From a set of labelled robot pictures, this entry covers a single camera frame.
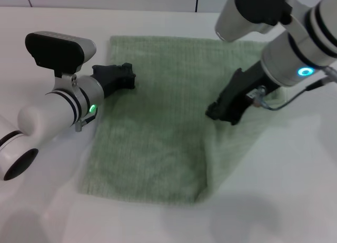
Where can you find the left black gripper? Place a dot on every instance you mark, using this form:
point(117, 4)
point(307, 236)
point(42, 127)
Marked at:
point(110, 77)

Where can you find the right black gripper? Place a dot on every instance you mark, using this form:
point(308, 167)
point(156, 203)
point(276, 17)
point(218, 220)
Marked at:
point(242, 90)

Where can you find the green terry towel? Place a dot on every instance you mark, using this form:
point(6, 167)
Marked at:
point(158, 127)

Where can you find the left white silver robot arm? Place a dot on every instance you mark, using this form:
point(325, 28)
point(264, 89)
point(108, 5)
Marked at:
point(47, 114)

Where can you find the silver metal connector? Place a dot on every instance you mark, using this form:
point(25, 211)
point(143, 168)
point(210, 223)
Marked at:
point(259, 95)

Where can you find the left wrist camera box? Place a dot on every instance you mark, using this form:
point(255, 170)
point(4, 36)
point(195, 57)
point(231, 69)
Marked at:
point(58, 52)

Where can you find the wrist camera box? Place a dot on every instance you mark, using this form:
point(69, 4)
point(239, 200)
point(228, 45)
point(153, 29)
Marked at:
point(58, 52)
point(237, 14)

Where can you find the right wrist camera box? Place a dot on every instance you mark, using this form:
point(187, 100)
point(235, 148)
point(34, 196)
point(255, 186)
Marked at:
point(237, 14)

